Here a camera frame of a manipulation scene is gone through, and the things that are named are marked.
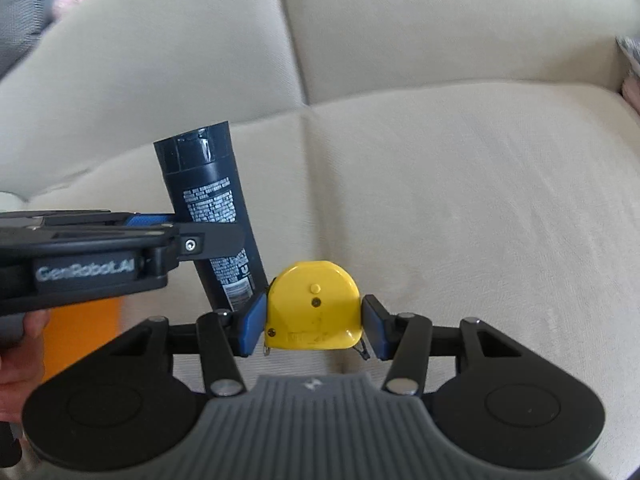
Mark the orange cardboard box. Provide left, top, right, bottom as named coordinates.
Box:
left=42, top=297, right=123, bottom=376

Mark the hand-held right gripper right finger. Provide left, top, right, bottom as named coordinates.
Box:
left=361, top=295, right=524, bottom=397

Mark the pink cloth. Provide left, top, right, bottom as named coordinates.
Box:
left=620, top=77, right=640, bottom=111

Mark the houndstooth pillow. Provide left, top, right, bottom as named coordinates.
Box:
left=0, top=0, right=56, bottom=76

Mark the person's left hand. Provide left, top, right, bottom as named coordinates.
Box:
left=0, top=307, right=53, bottom=422

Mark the pink plush toy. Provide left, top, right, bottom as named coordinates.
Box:
left=50, top=0, right=86, bottom=21

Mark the yellow tape measure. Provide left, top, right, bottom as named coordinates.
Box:
left=262, top=260, right=372, bottom=360

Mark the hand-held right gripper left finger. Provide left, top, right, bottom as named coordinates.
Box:
left=106, top=292, right=268, bottom=397

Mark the blue printed pillow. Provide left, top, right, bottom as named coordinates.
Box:
left=615, top=35, right=640, bottom=78

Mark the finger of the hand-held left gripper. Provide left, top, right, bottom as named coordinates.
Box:
left=177, top=222, right=246, bottom=262
left=124, top=213, right=177, bottom=228

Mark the beige sofa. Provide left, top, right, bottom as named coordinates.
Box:
left=0, top=0, right=640, bottom=480

